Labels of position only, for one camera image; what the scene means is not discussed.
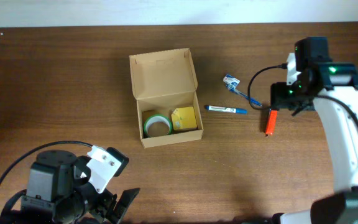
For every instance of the green tape roll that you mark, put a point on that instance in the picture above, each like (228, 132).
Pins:
(157, 125)

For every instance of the blue ballpoint pen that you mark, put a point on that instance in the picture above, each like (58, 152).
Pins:
(233, 90)

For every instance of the small white blue box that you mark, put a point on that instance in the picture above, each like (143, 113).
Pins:
(230, 81)

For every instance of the white blue marker pen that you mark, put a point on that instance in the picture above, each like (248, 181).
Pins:
(225, 109)

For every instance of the brown cardboard box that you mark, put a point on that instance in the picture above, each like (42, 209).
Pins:
(161, 82)

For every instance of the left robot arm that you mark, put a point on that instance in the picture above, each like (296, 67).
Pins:
(64, 188)

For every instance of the yellow spiral notepad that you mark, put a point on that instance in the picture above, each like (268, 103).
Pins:
(184, 119)

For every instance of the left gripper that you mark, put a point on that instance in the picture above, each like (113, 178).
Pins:
(109, 203)

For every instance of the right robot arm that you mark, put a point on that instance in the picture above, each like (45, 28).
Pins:
(315, 82)

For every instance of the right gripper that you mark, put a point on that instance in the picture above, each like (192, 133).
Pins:
(282, 101)

